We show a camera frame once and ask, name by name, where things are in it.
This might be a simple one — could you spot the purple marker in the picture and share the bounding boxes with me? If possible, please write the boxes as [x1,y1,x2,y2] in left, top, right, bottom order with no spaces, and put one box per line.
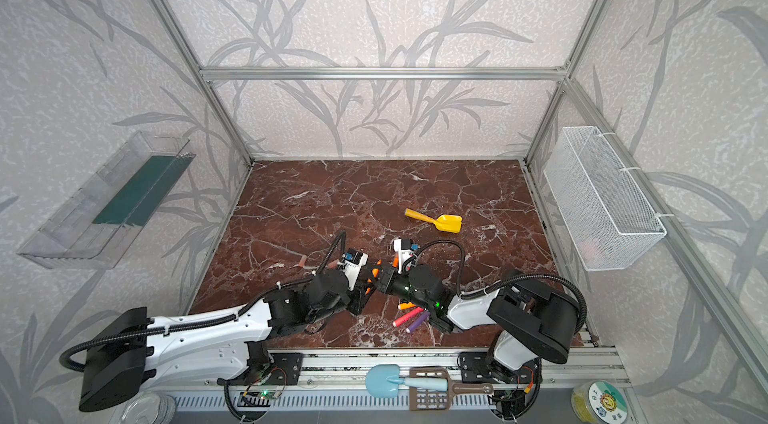
[406,311,430,334]

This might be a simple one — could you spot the right pink marker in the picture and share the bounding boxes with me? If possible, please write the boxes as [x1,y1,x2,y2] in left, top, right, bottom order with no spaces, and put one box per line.
[392,307,424,328]

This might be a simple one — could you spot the yellow toy scoop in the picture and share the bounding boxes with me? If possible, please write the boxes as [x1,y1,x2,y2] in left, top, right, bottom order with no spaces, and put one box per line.
[404,209,463,234]

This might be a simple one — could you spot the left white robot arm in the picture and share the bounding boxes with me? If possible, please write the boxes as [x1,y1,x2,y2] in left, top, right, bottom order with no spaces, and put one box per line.
[59,269,375,412]

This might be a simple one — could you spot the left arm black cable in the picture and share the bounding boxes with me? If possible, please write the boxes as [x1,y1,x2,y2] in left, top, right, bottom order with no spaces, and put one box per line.
[59,230,348,374]

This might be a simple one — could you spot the aluminium front rail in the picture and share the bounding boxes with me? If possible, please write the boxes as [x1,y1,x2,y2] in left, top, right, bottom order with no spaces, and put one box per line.
[125,347,631,392]

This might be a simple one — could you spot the green tape roll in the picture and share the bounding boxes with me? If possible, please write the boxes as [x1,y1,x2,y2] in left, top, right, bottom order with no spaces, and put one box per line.
[570,381,629,424]

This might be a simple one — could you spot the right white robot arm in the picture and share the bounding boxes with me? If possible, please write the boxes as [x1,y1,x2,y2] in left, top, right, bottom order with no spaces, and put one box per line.
[370,264,587,383]

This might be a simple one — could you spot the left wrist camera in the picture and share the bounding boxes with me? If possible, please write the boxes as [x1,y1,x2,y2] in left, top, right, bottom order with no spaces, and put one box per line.
[337,248,368,291]

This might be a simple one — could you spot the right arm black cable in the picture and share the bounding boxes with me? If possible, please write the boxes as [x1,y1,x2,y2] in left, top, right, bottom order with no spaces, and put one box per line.
[410,239,589,335]

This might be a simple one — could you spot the clear glass bowl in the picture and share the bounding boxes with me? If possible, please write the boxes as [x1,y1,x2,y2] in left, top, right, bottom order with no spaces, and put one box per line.
[118,392,177,424]

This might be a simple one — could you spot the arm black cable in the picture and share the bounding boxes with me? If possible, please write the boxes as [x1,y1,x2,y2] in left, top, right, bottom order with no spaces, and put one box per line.
[59,230,348,374]
[410,239,589,335]

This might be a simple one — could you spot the clear plastic wall shelf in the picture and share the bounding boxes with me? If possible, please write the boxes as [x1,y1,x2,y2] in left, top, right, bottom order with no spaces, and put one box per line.
[17,131,196,270]

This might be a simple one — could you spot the white wire basket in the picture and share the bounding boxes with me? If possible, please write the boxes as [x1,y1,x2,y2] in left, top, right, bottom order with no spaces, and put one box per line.
[544,126,667,272]

